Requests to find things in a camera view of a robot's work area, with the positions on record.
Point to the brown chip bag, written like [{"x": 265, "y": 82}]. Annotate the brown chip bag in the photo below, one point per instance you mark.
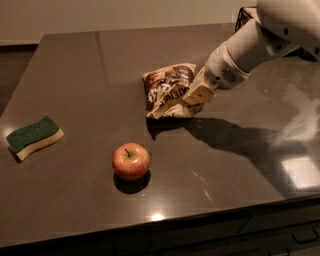
[{"x": 164, "y": 89}]

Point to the green and yellow sponge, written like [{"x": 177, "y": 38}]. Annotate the green and yellow sponge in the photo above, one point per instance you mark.
[{"x": 36, "y": 136}]

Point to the red apple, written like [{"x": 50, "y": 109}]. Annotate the red apple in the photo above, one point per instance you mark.
[{"x": 131, "y": 161}]

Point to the black wire basket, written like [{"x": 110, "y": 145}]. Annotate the black wire basket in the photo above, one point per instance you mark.
[{"x": 245, "y": 14}]

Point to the black drawer handle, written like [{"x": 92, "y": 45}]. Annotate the black drawer handle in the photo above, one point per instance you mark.
[{"x": 306, "y": 236}]

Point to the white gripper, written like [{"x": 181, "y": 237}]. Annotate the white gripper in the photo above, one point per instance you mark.
[{"x": 220, "y": 70}]

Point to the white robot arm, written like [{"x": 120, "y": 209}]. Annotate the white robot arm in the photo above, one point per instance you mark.
[{"x": 278, "y": 28}]

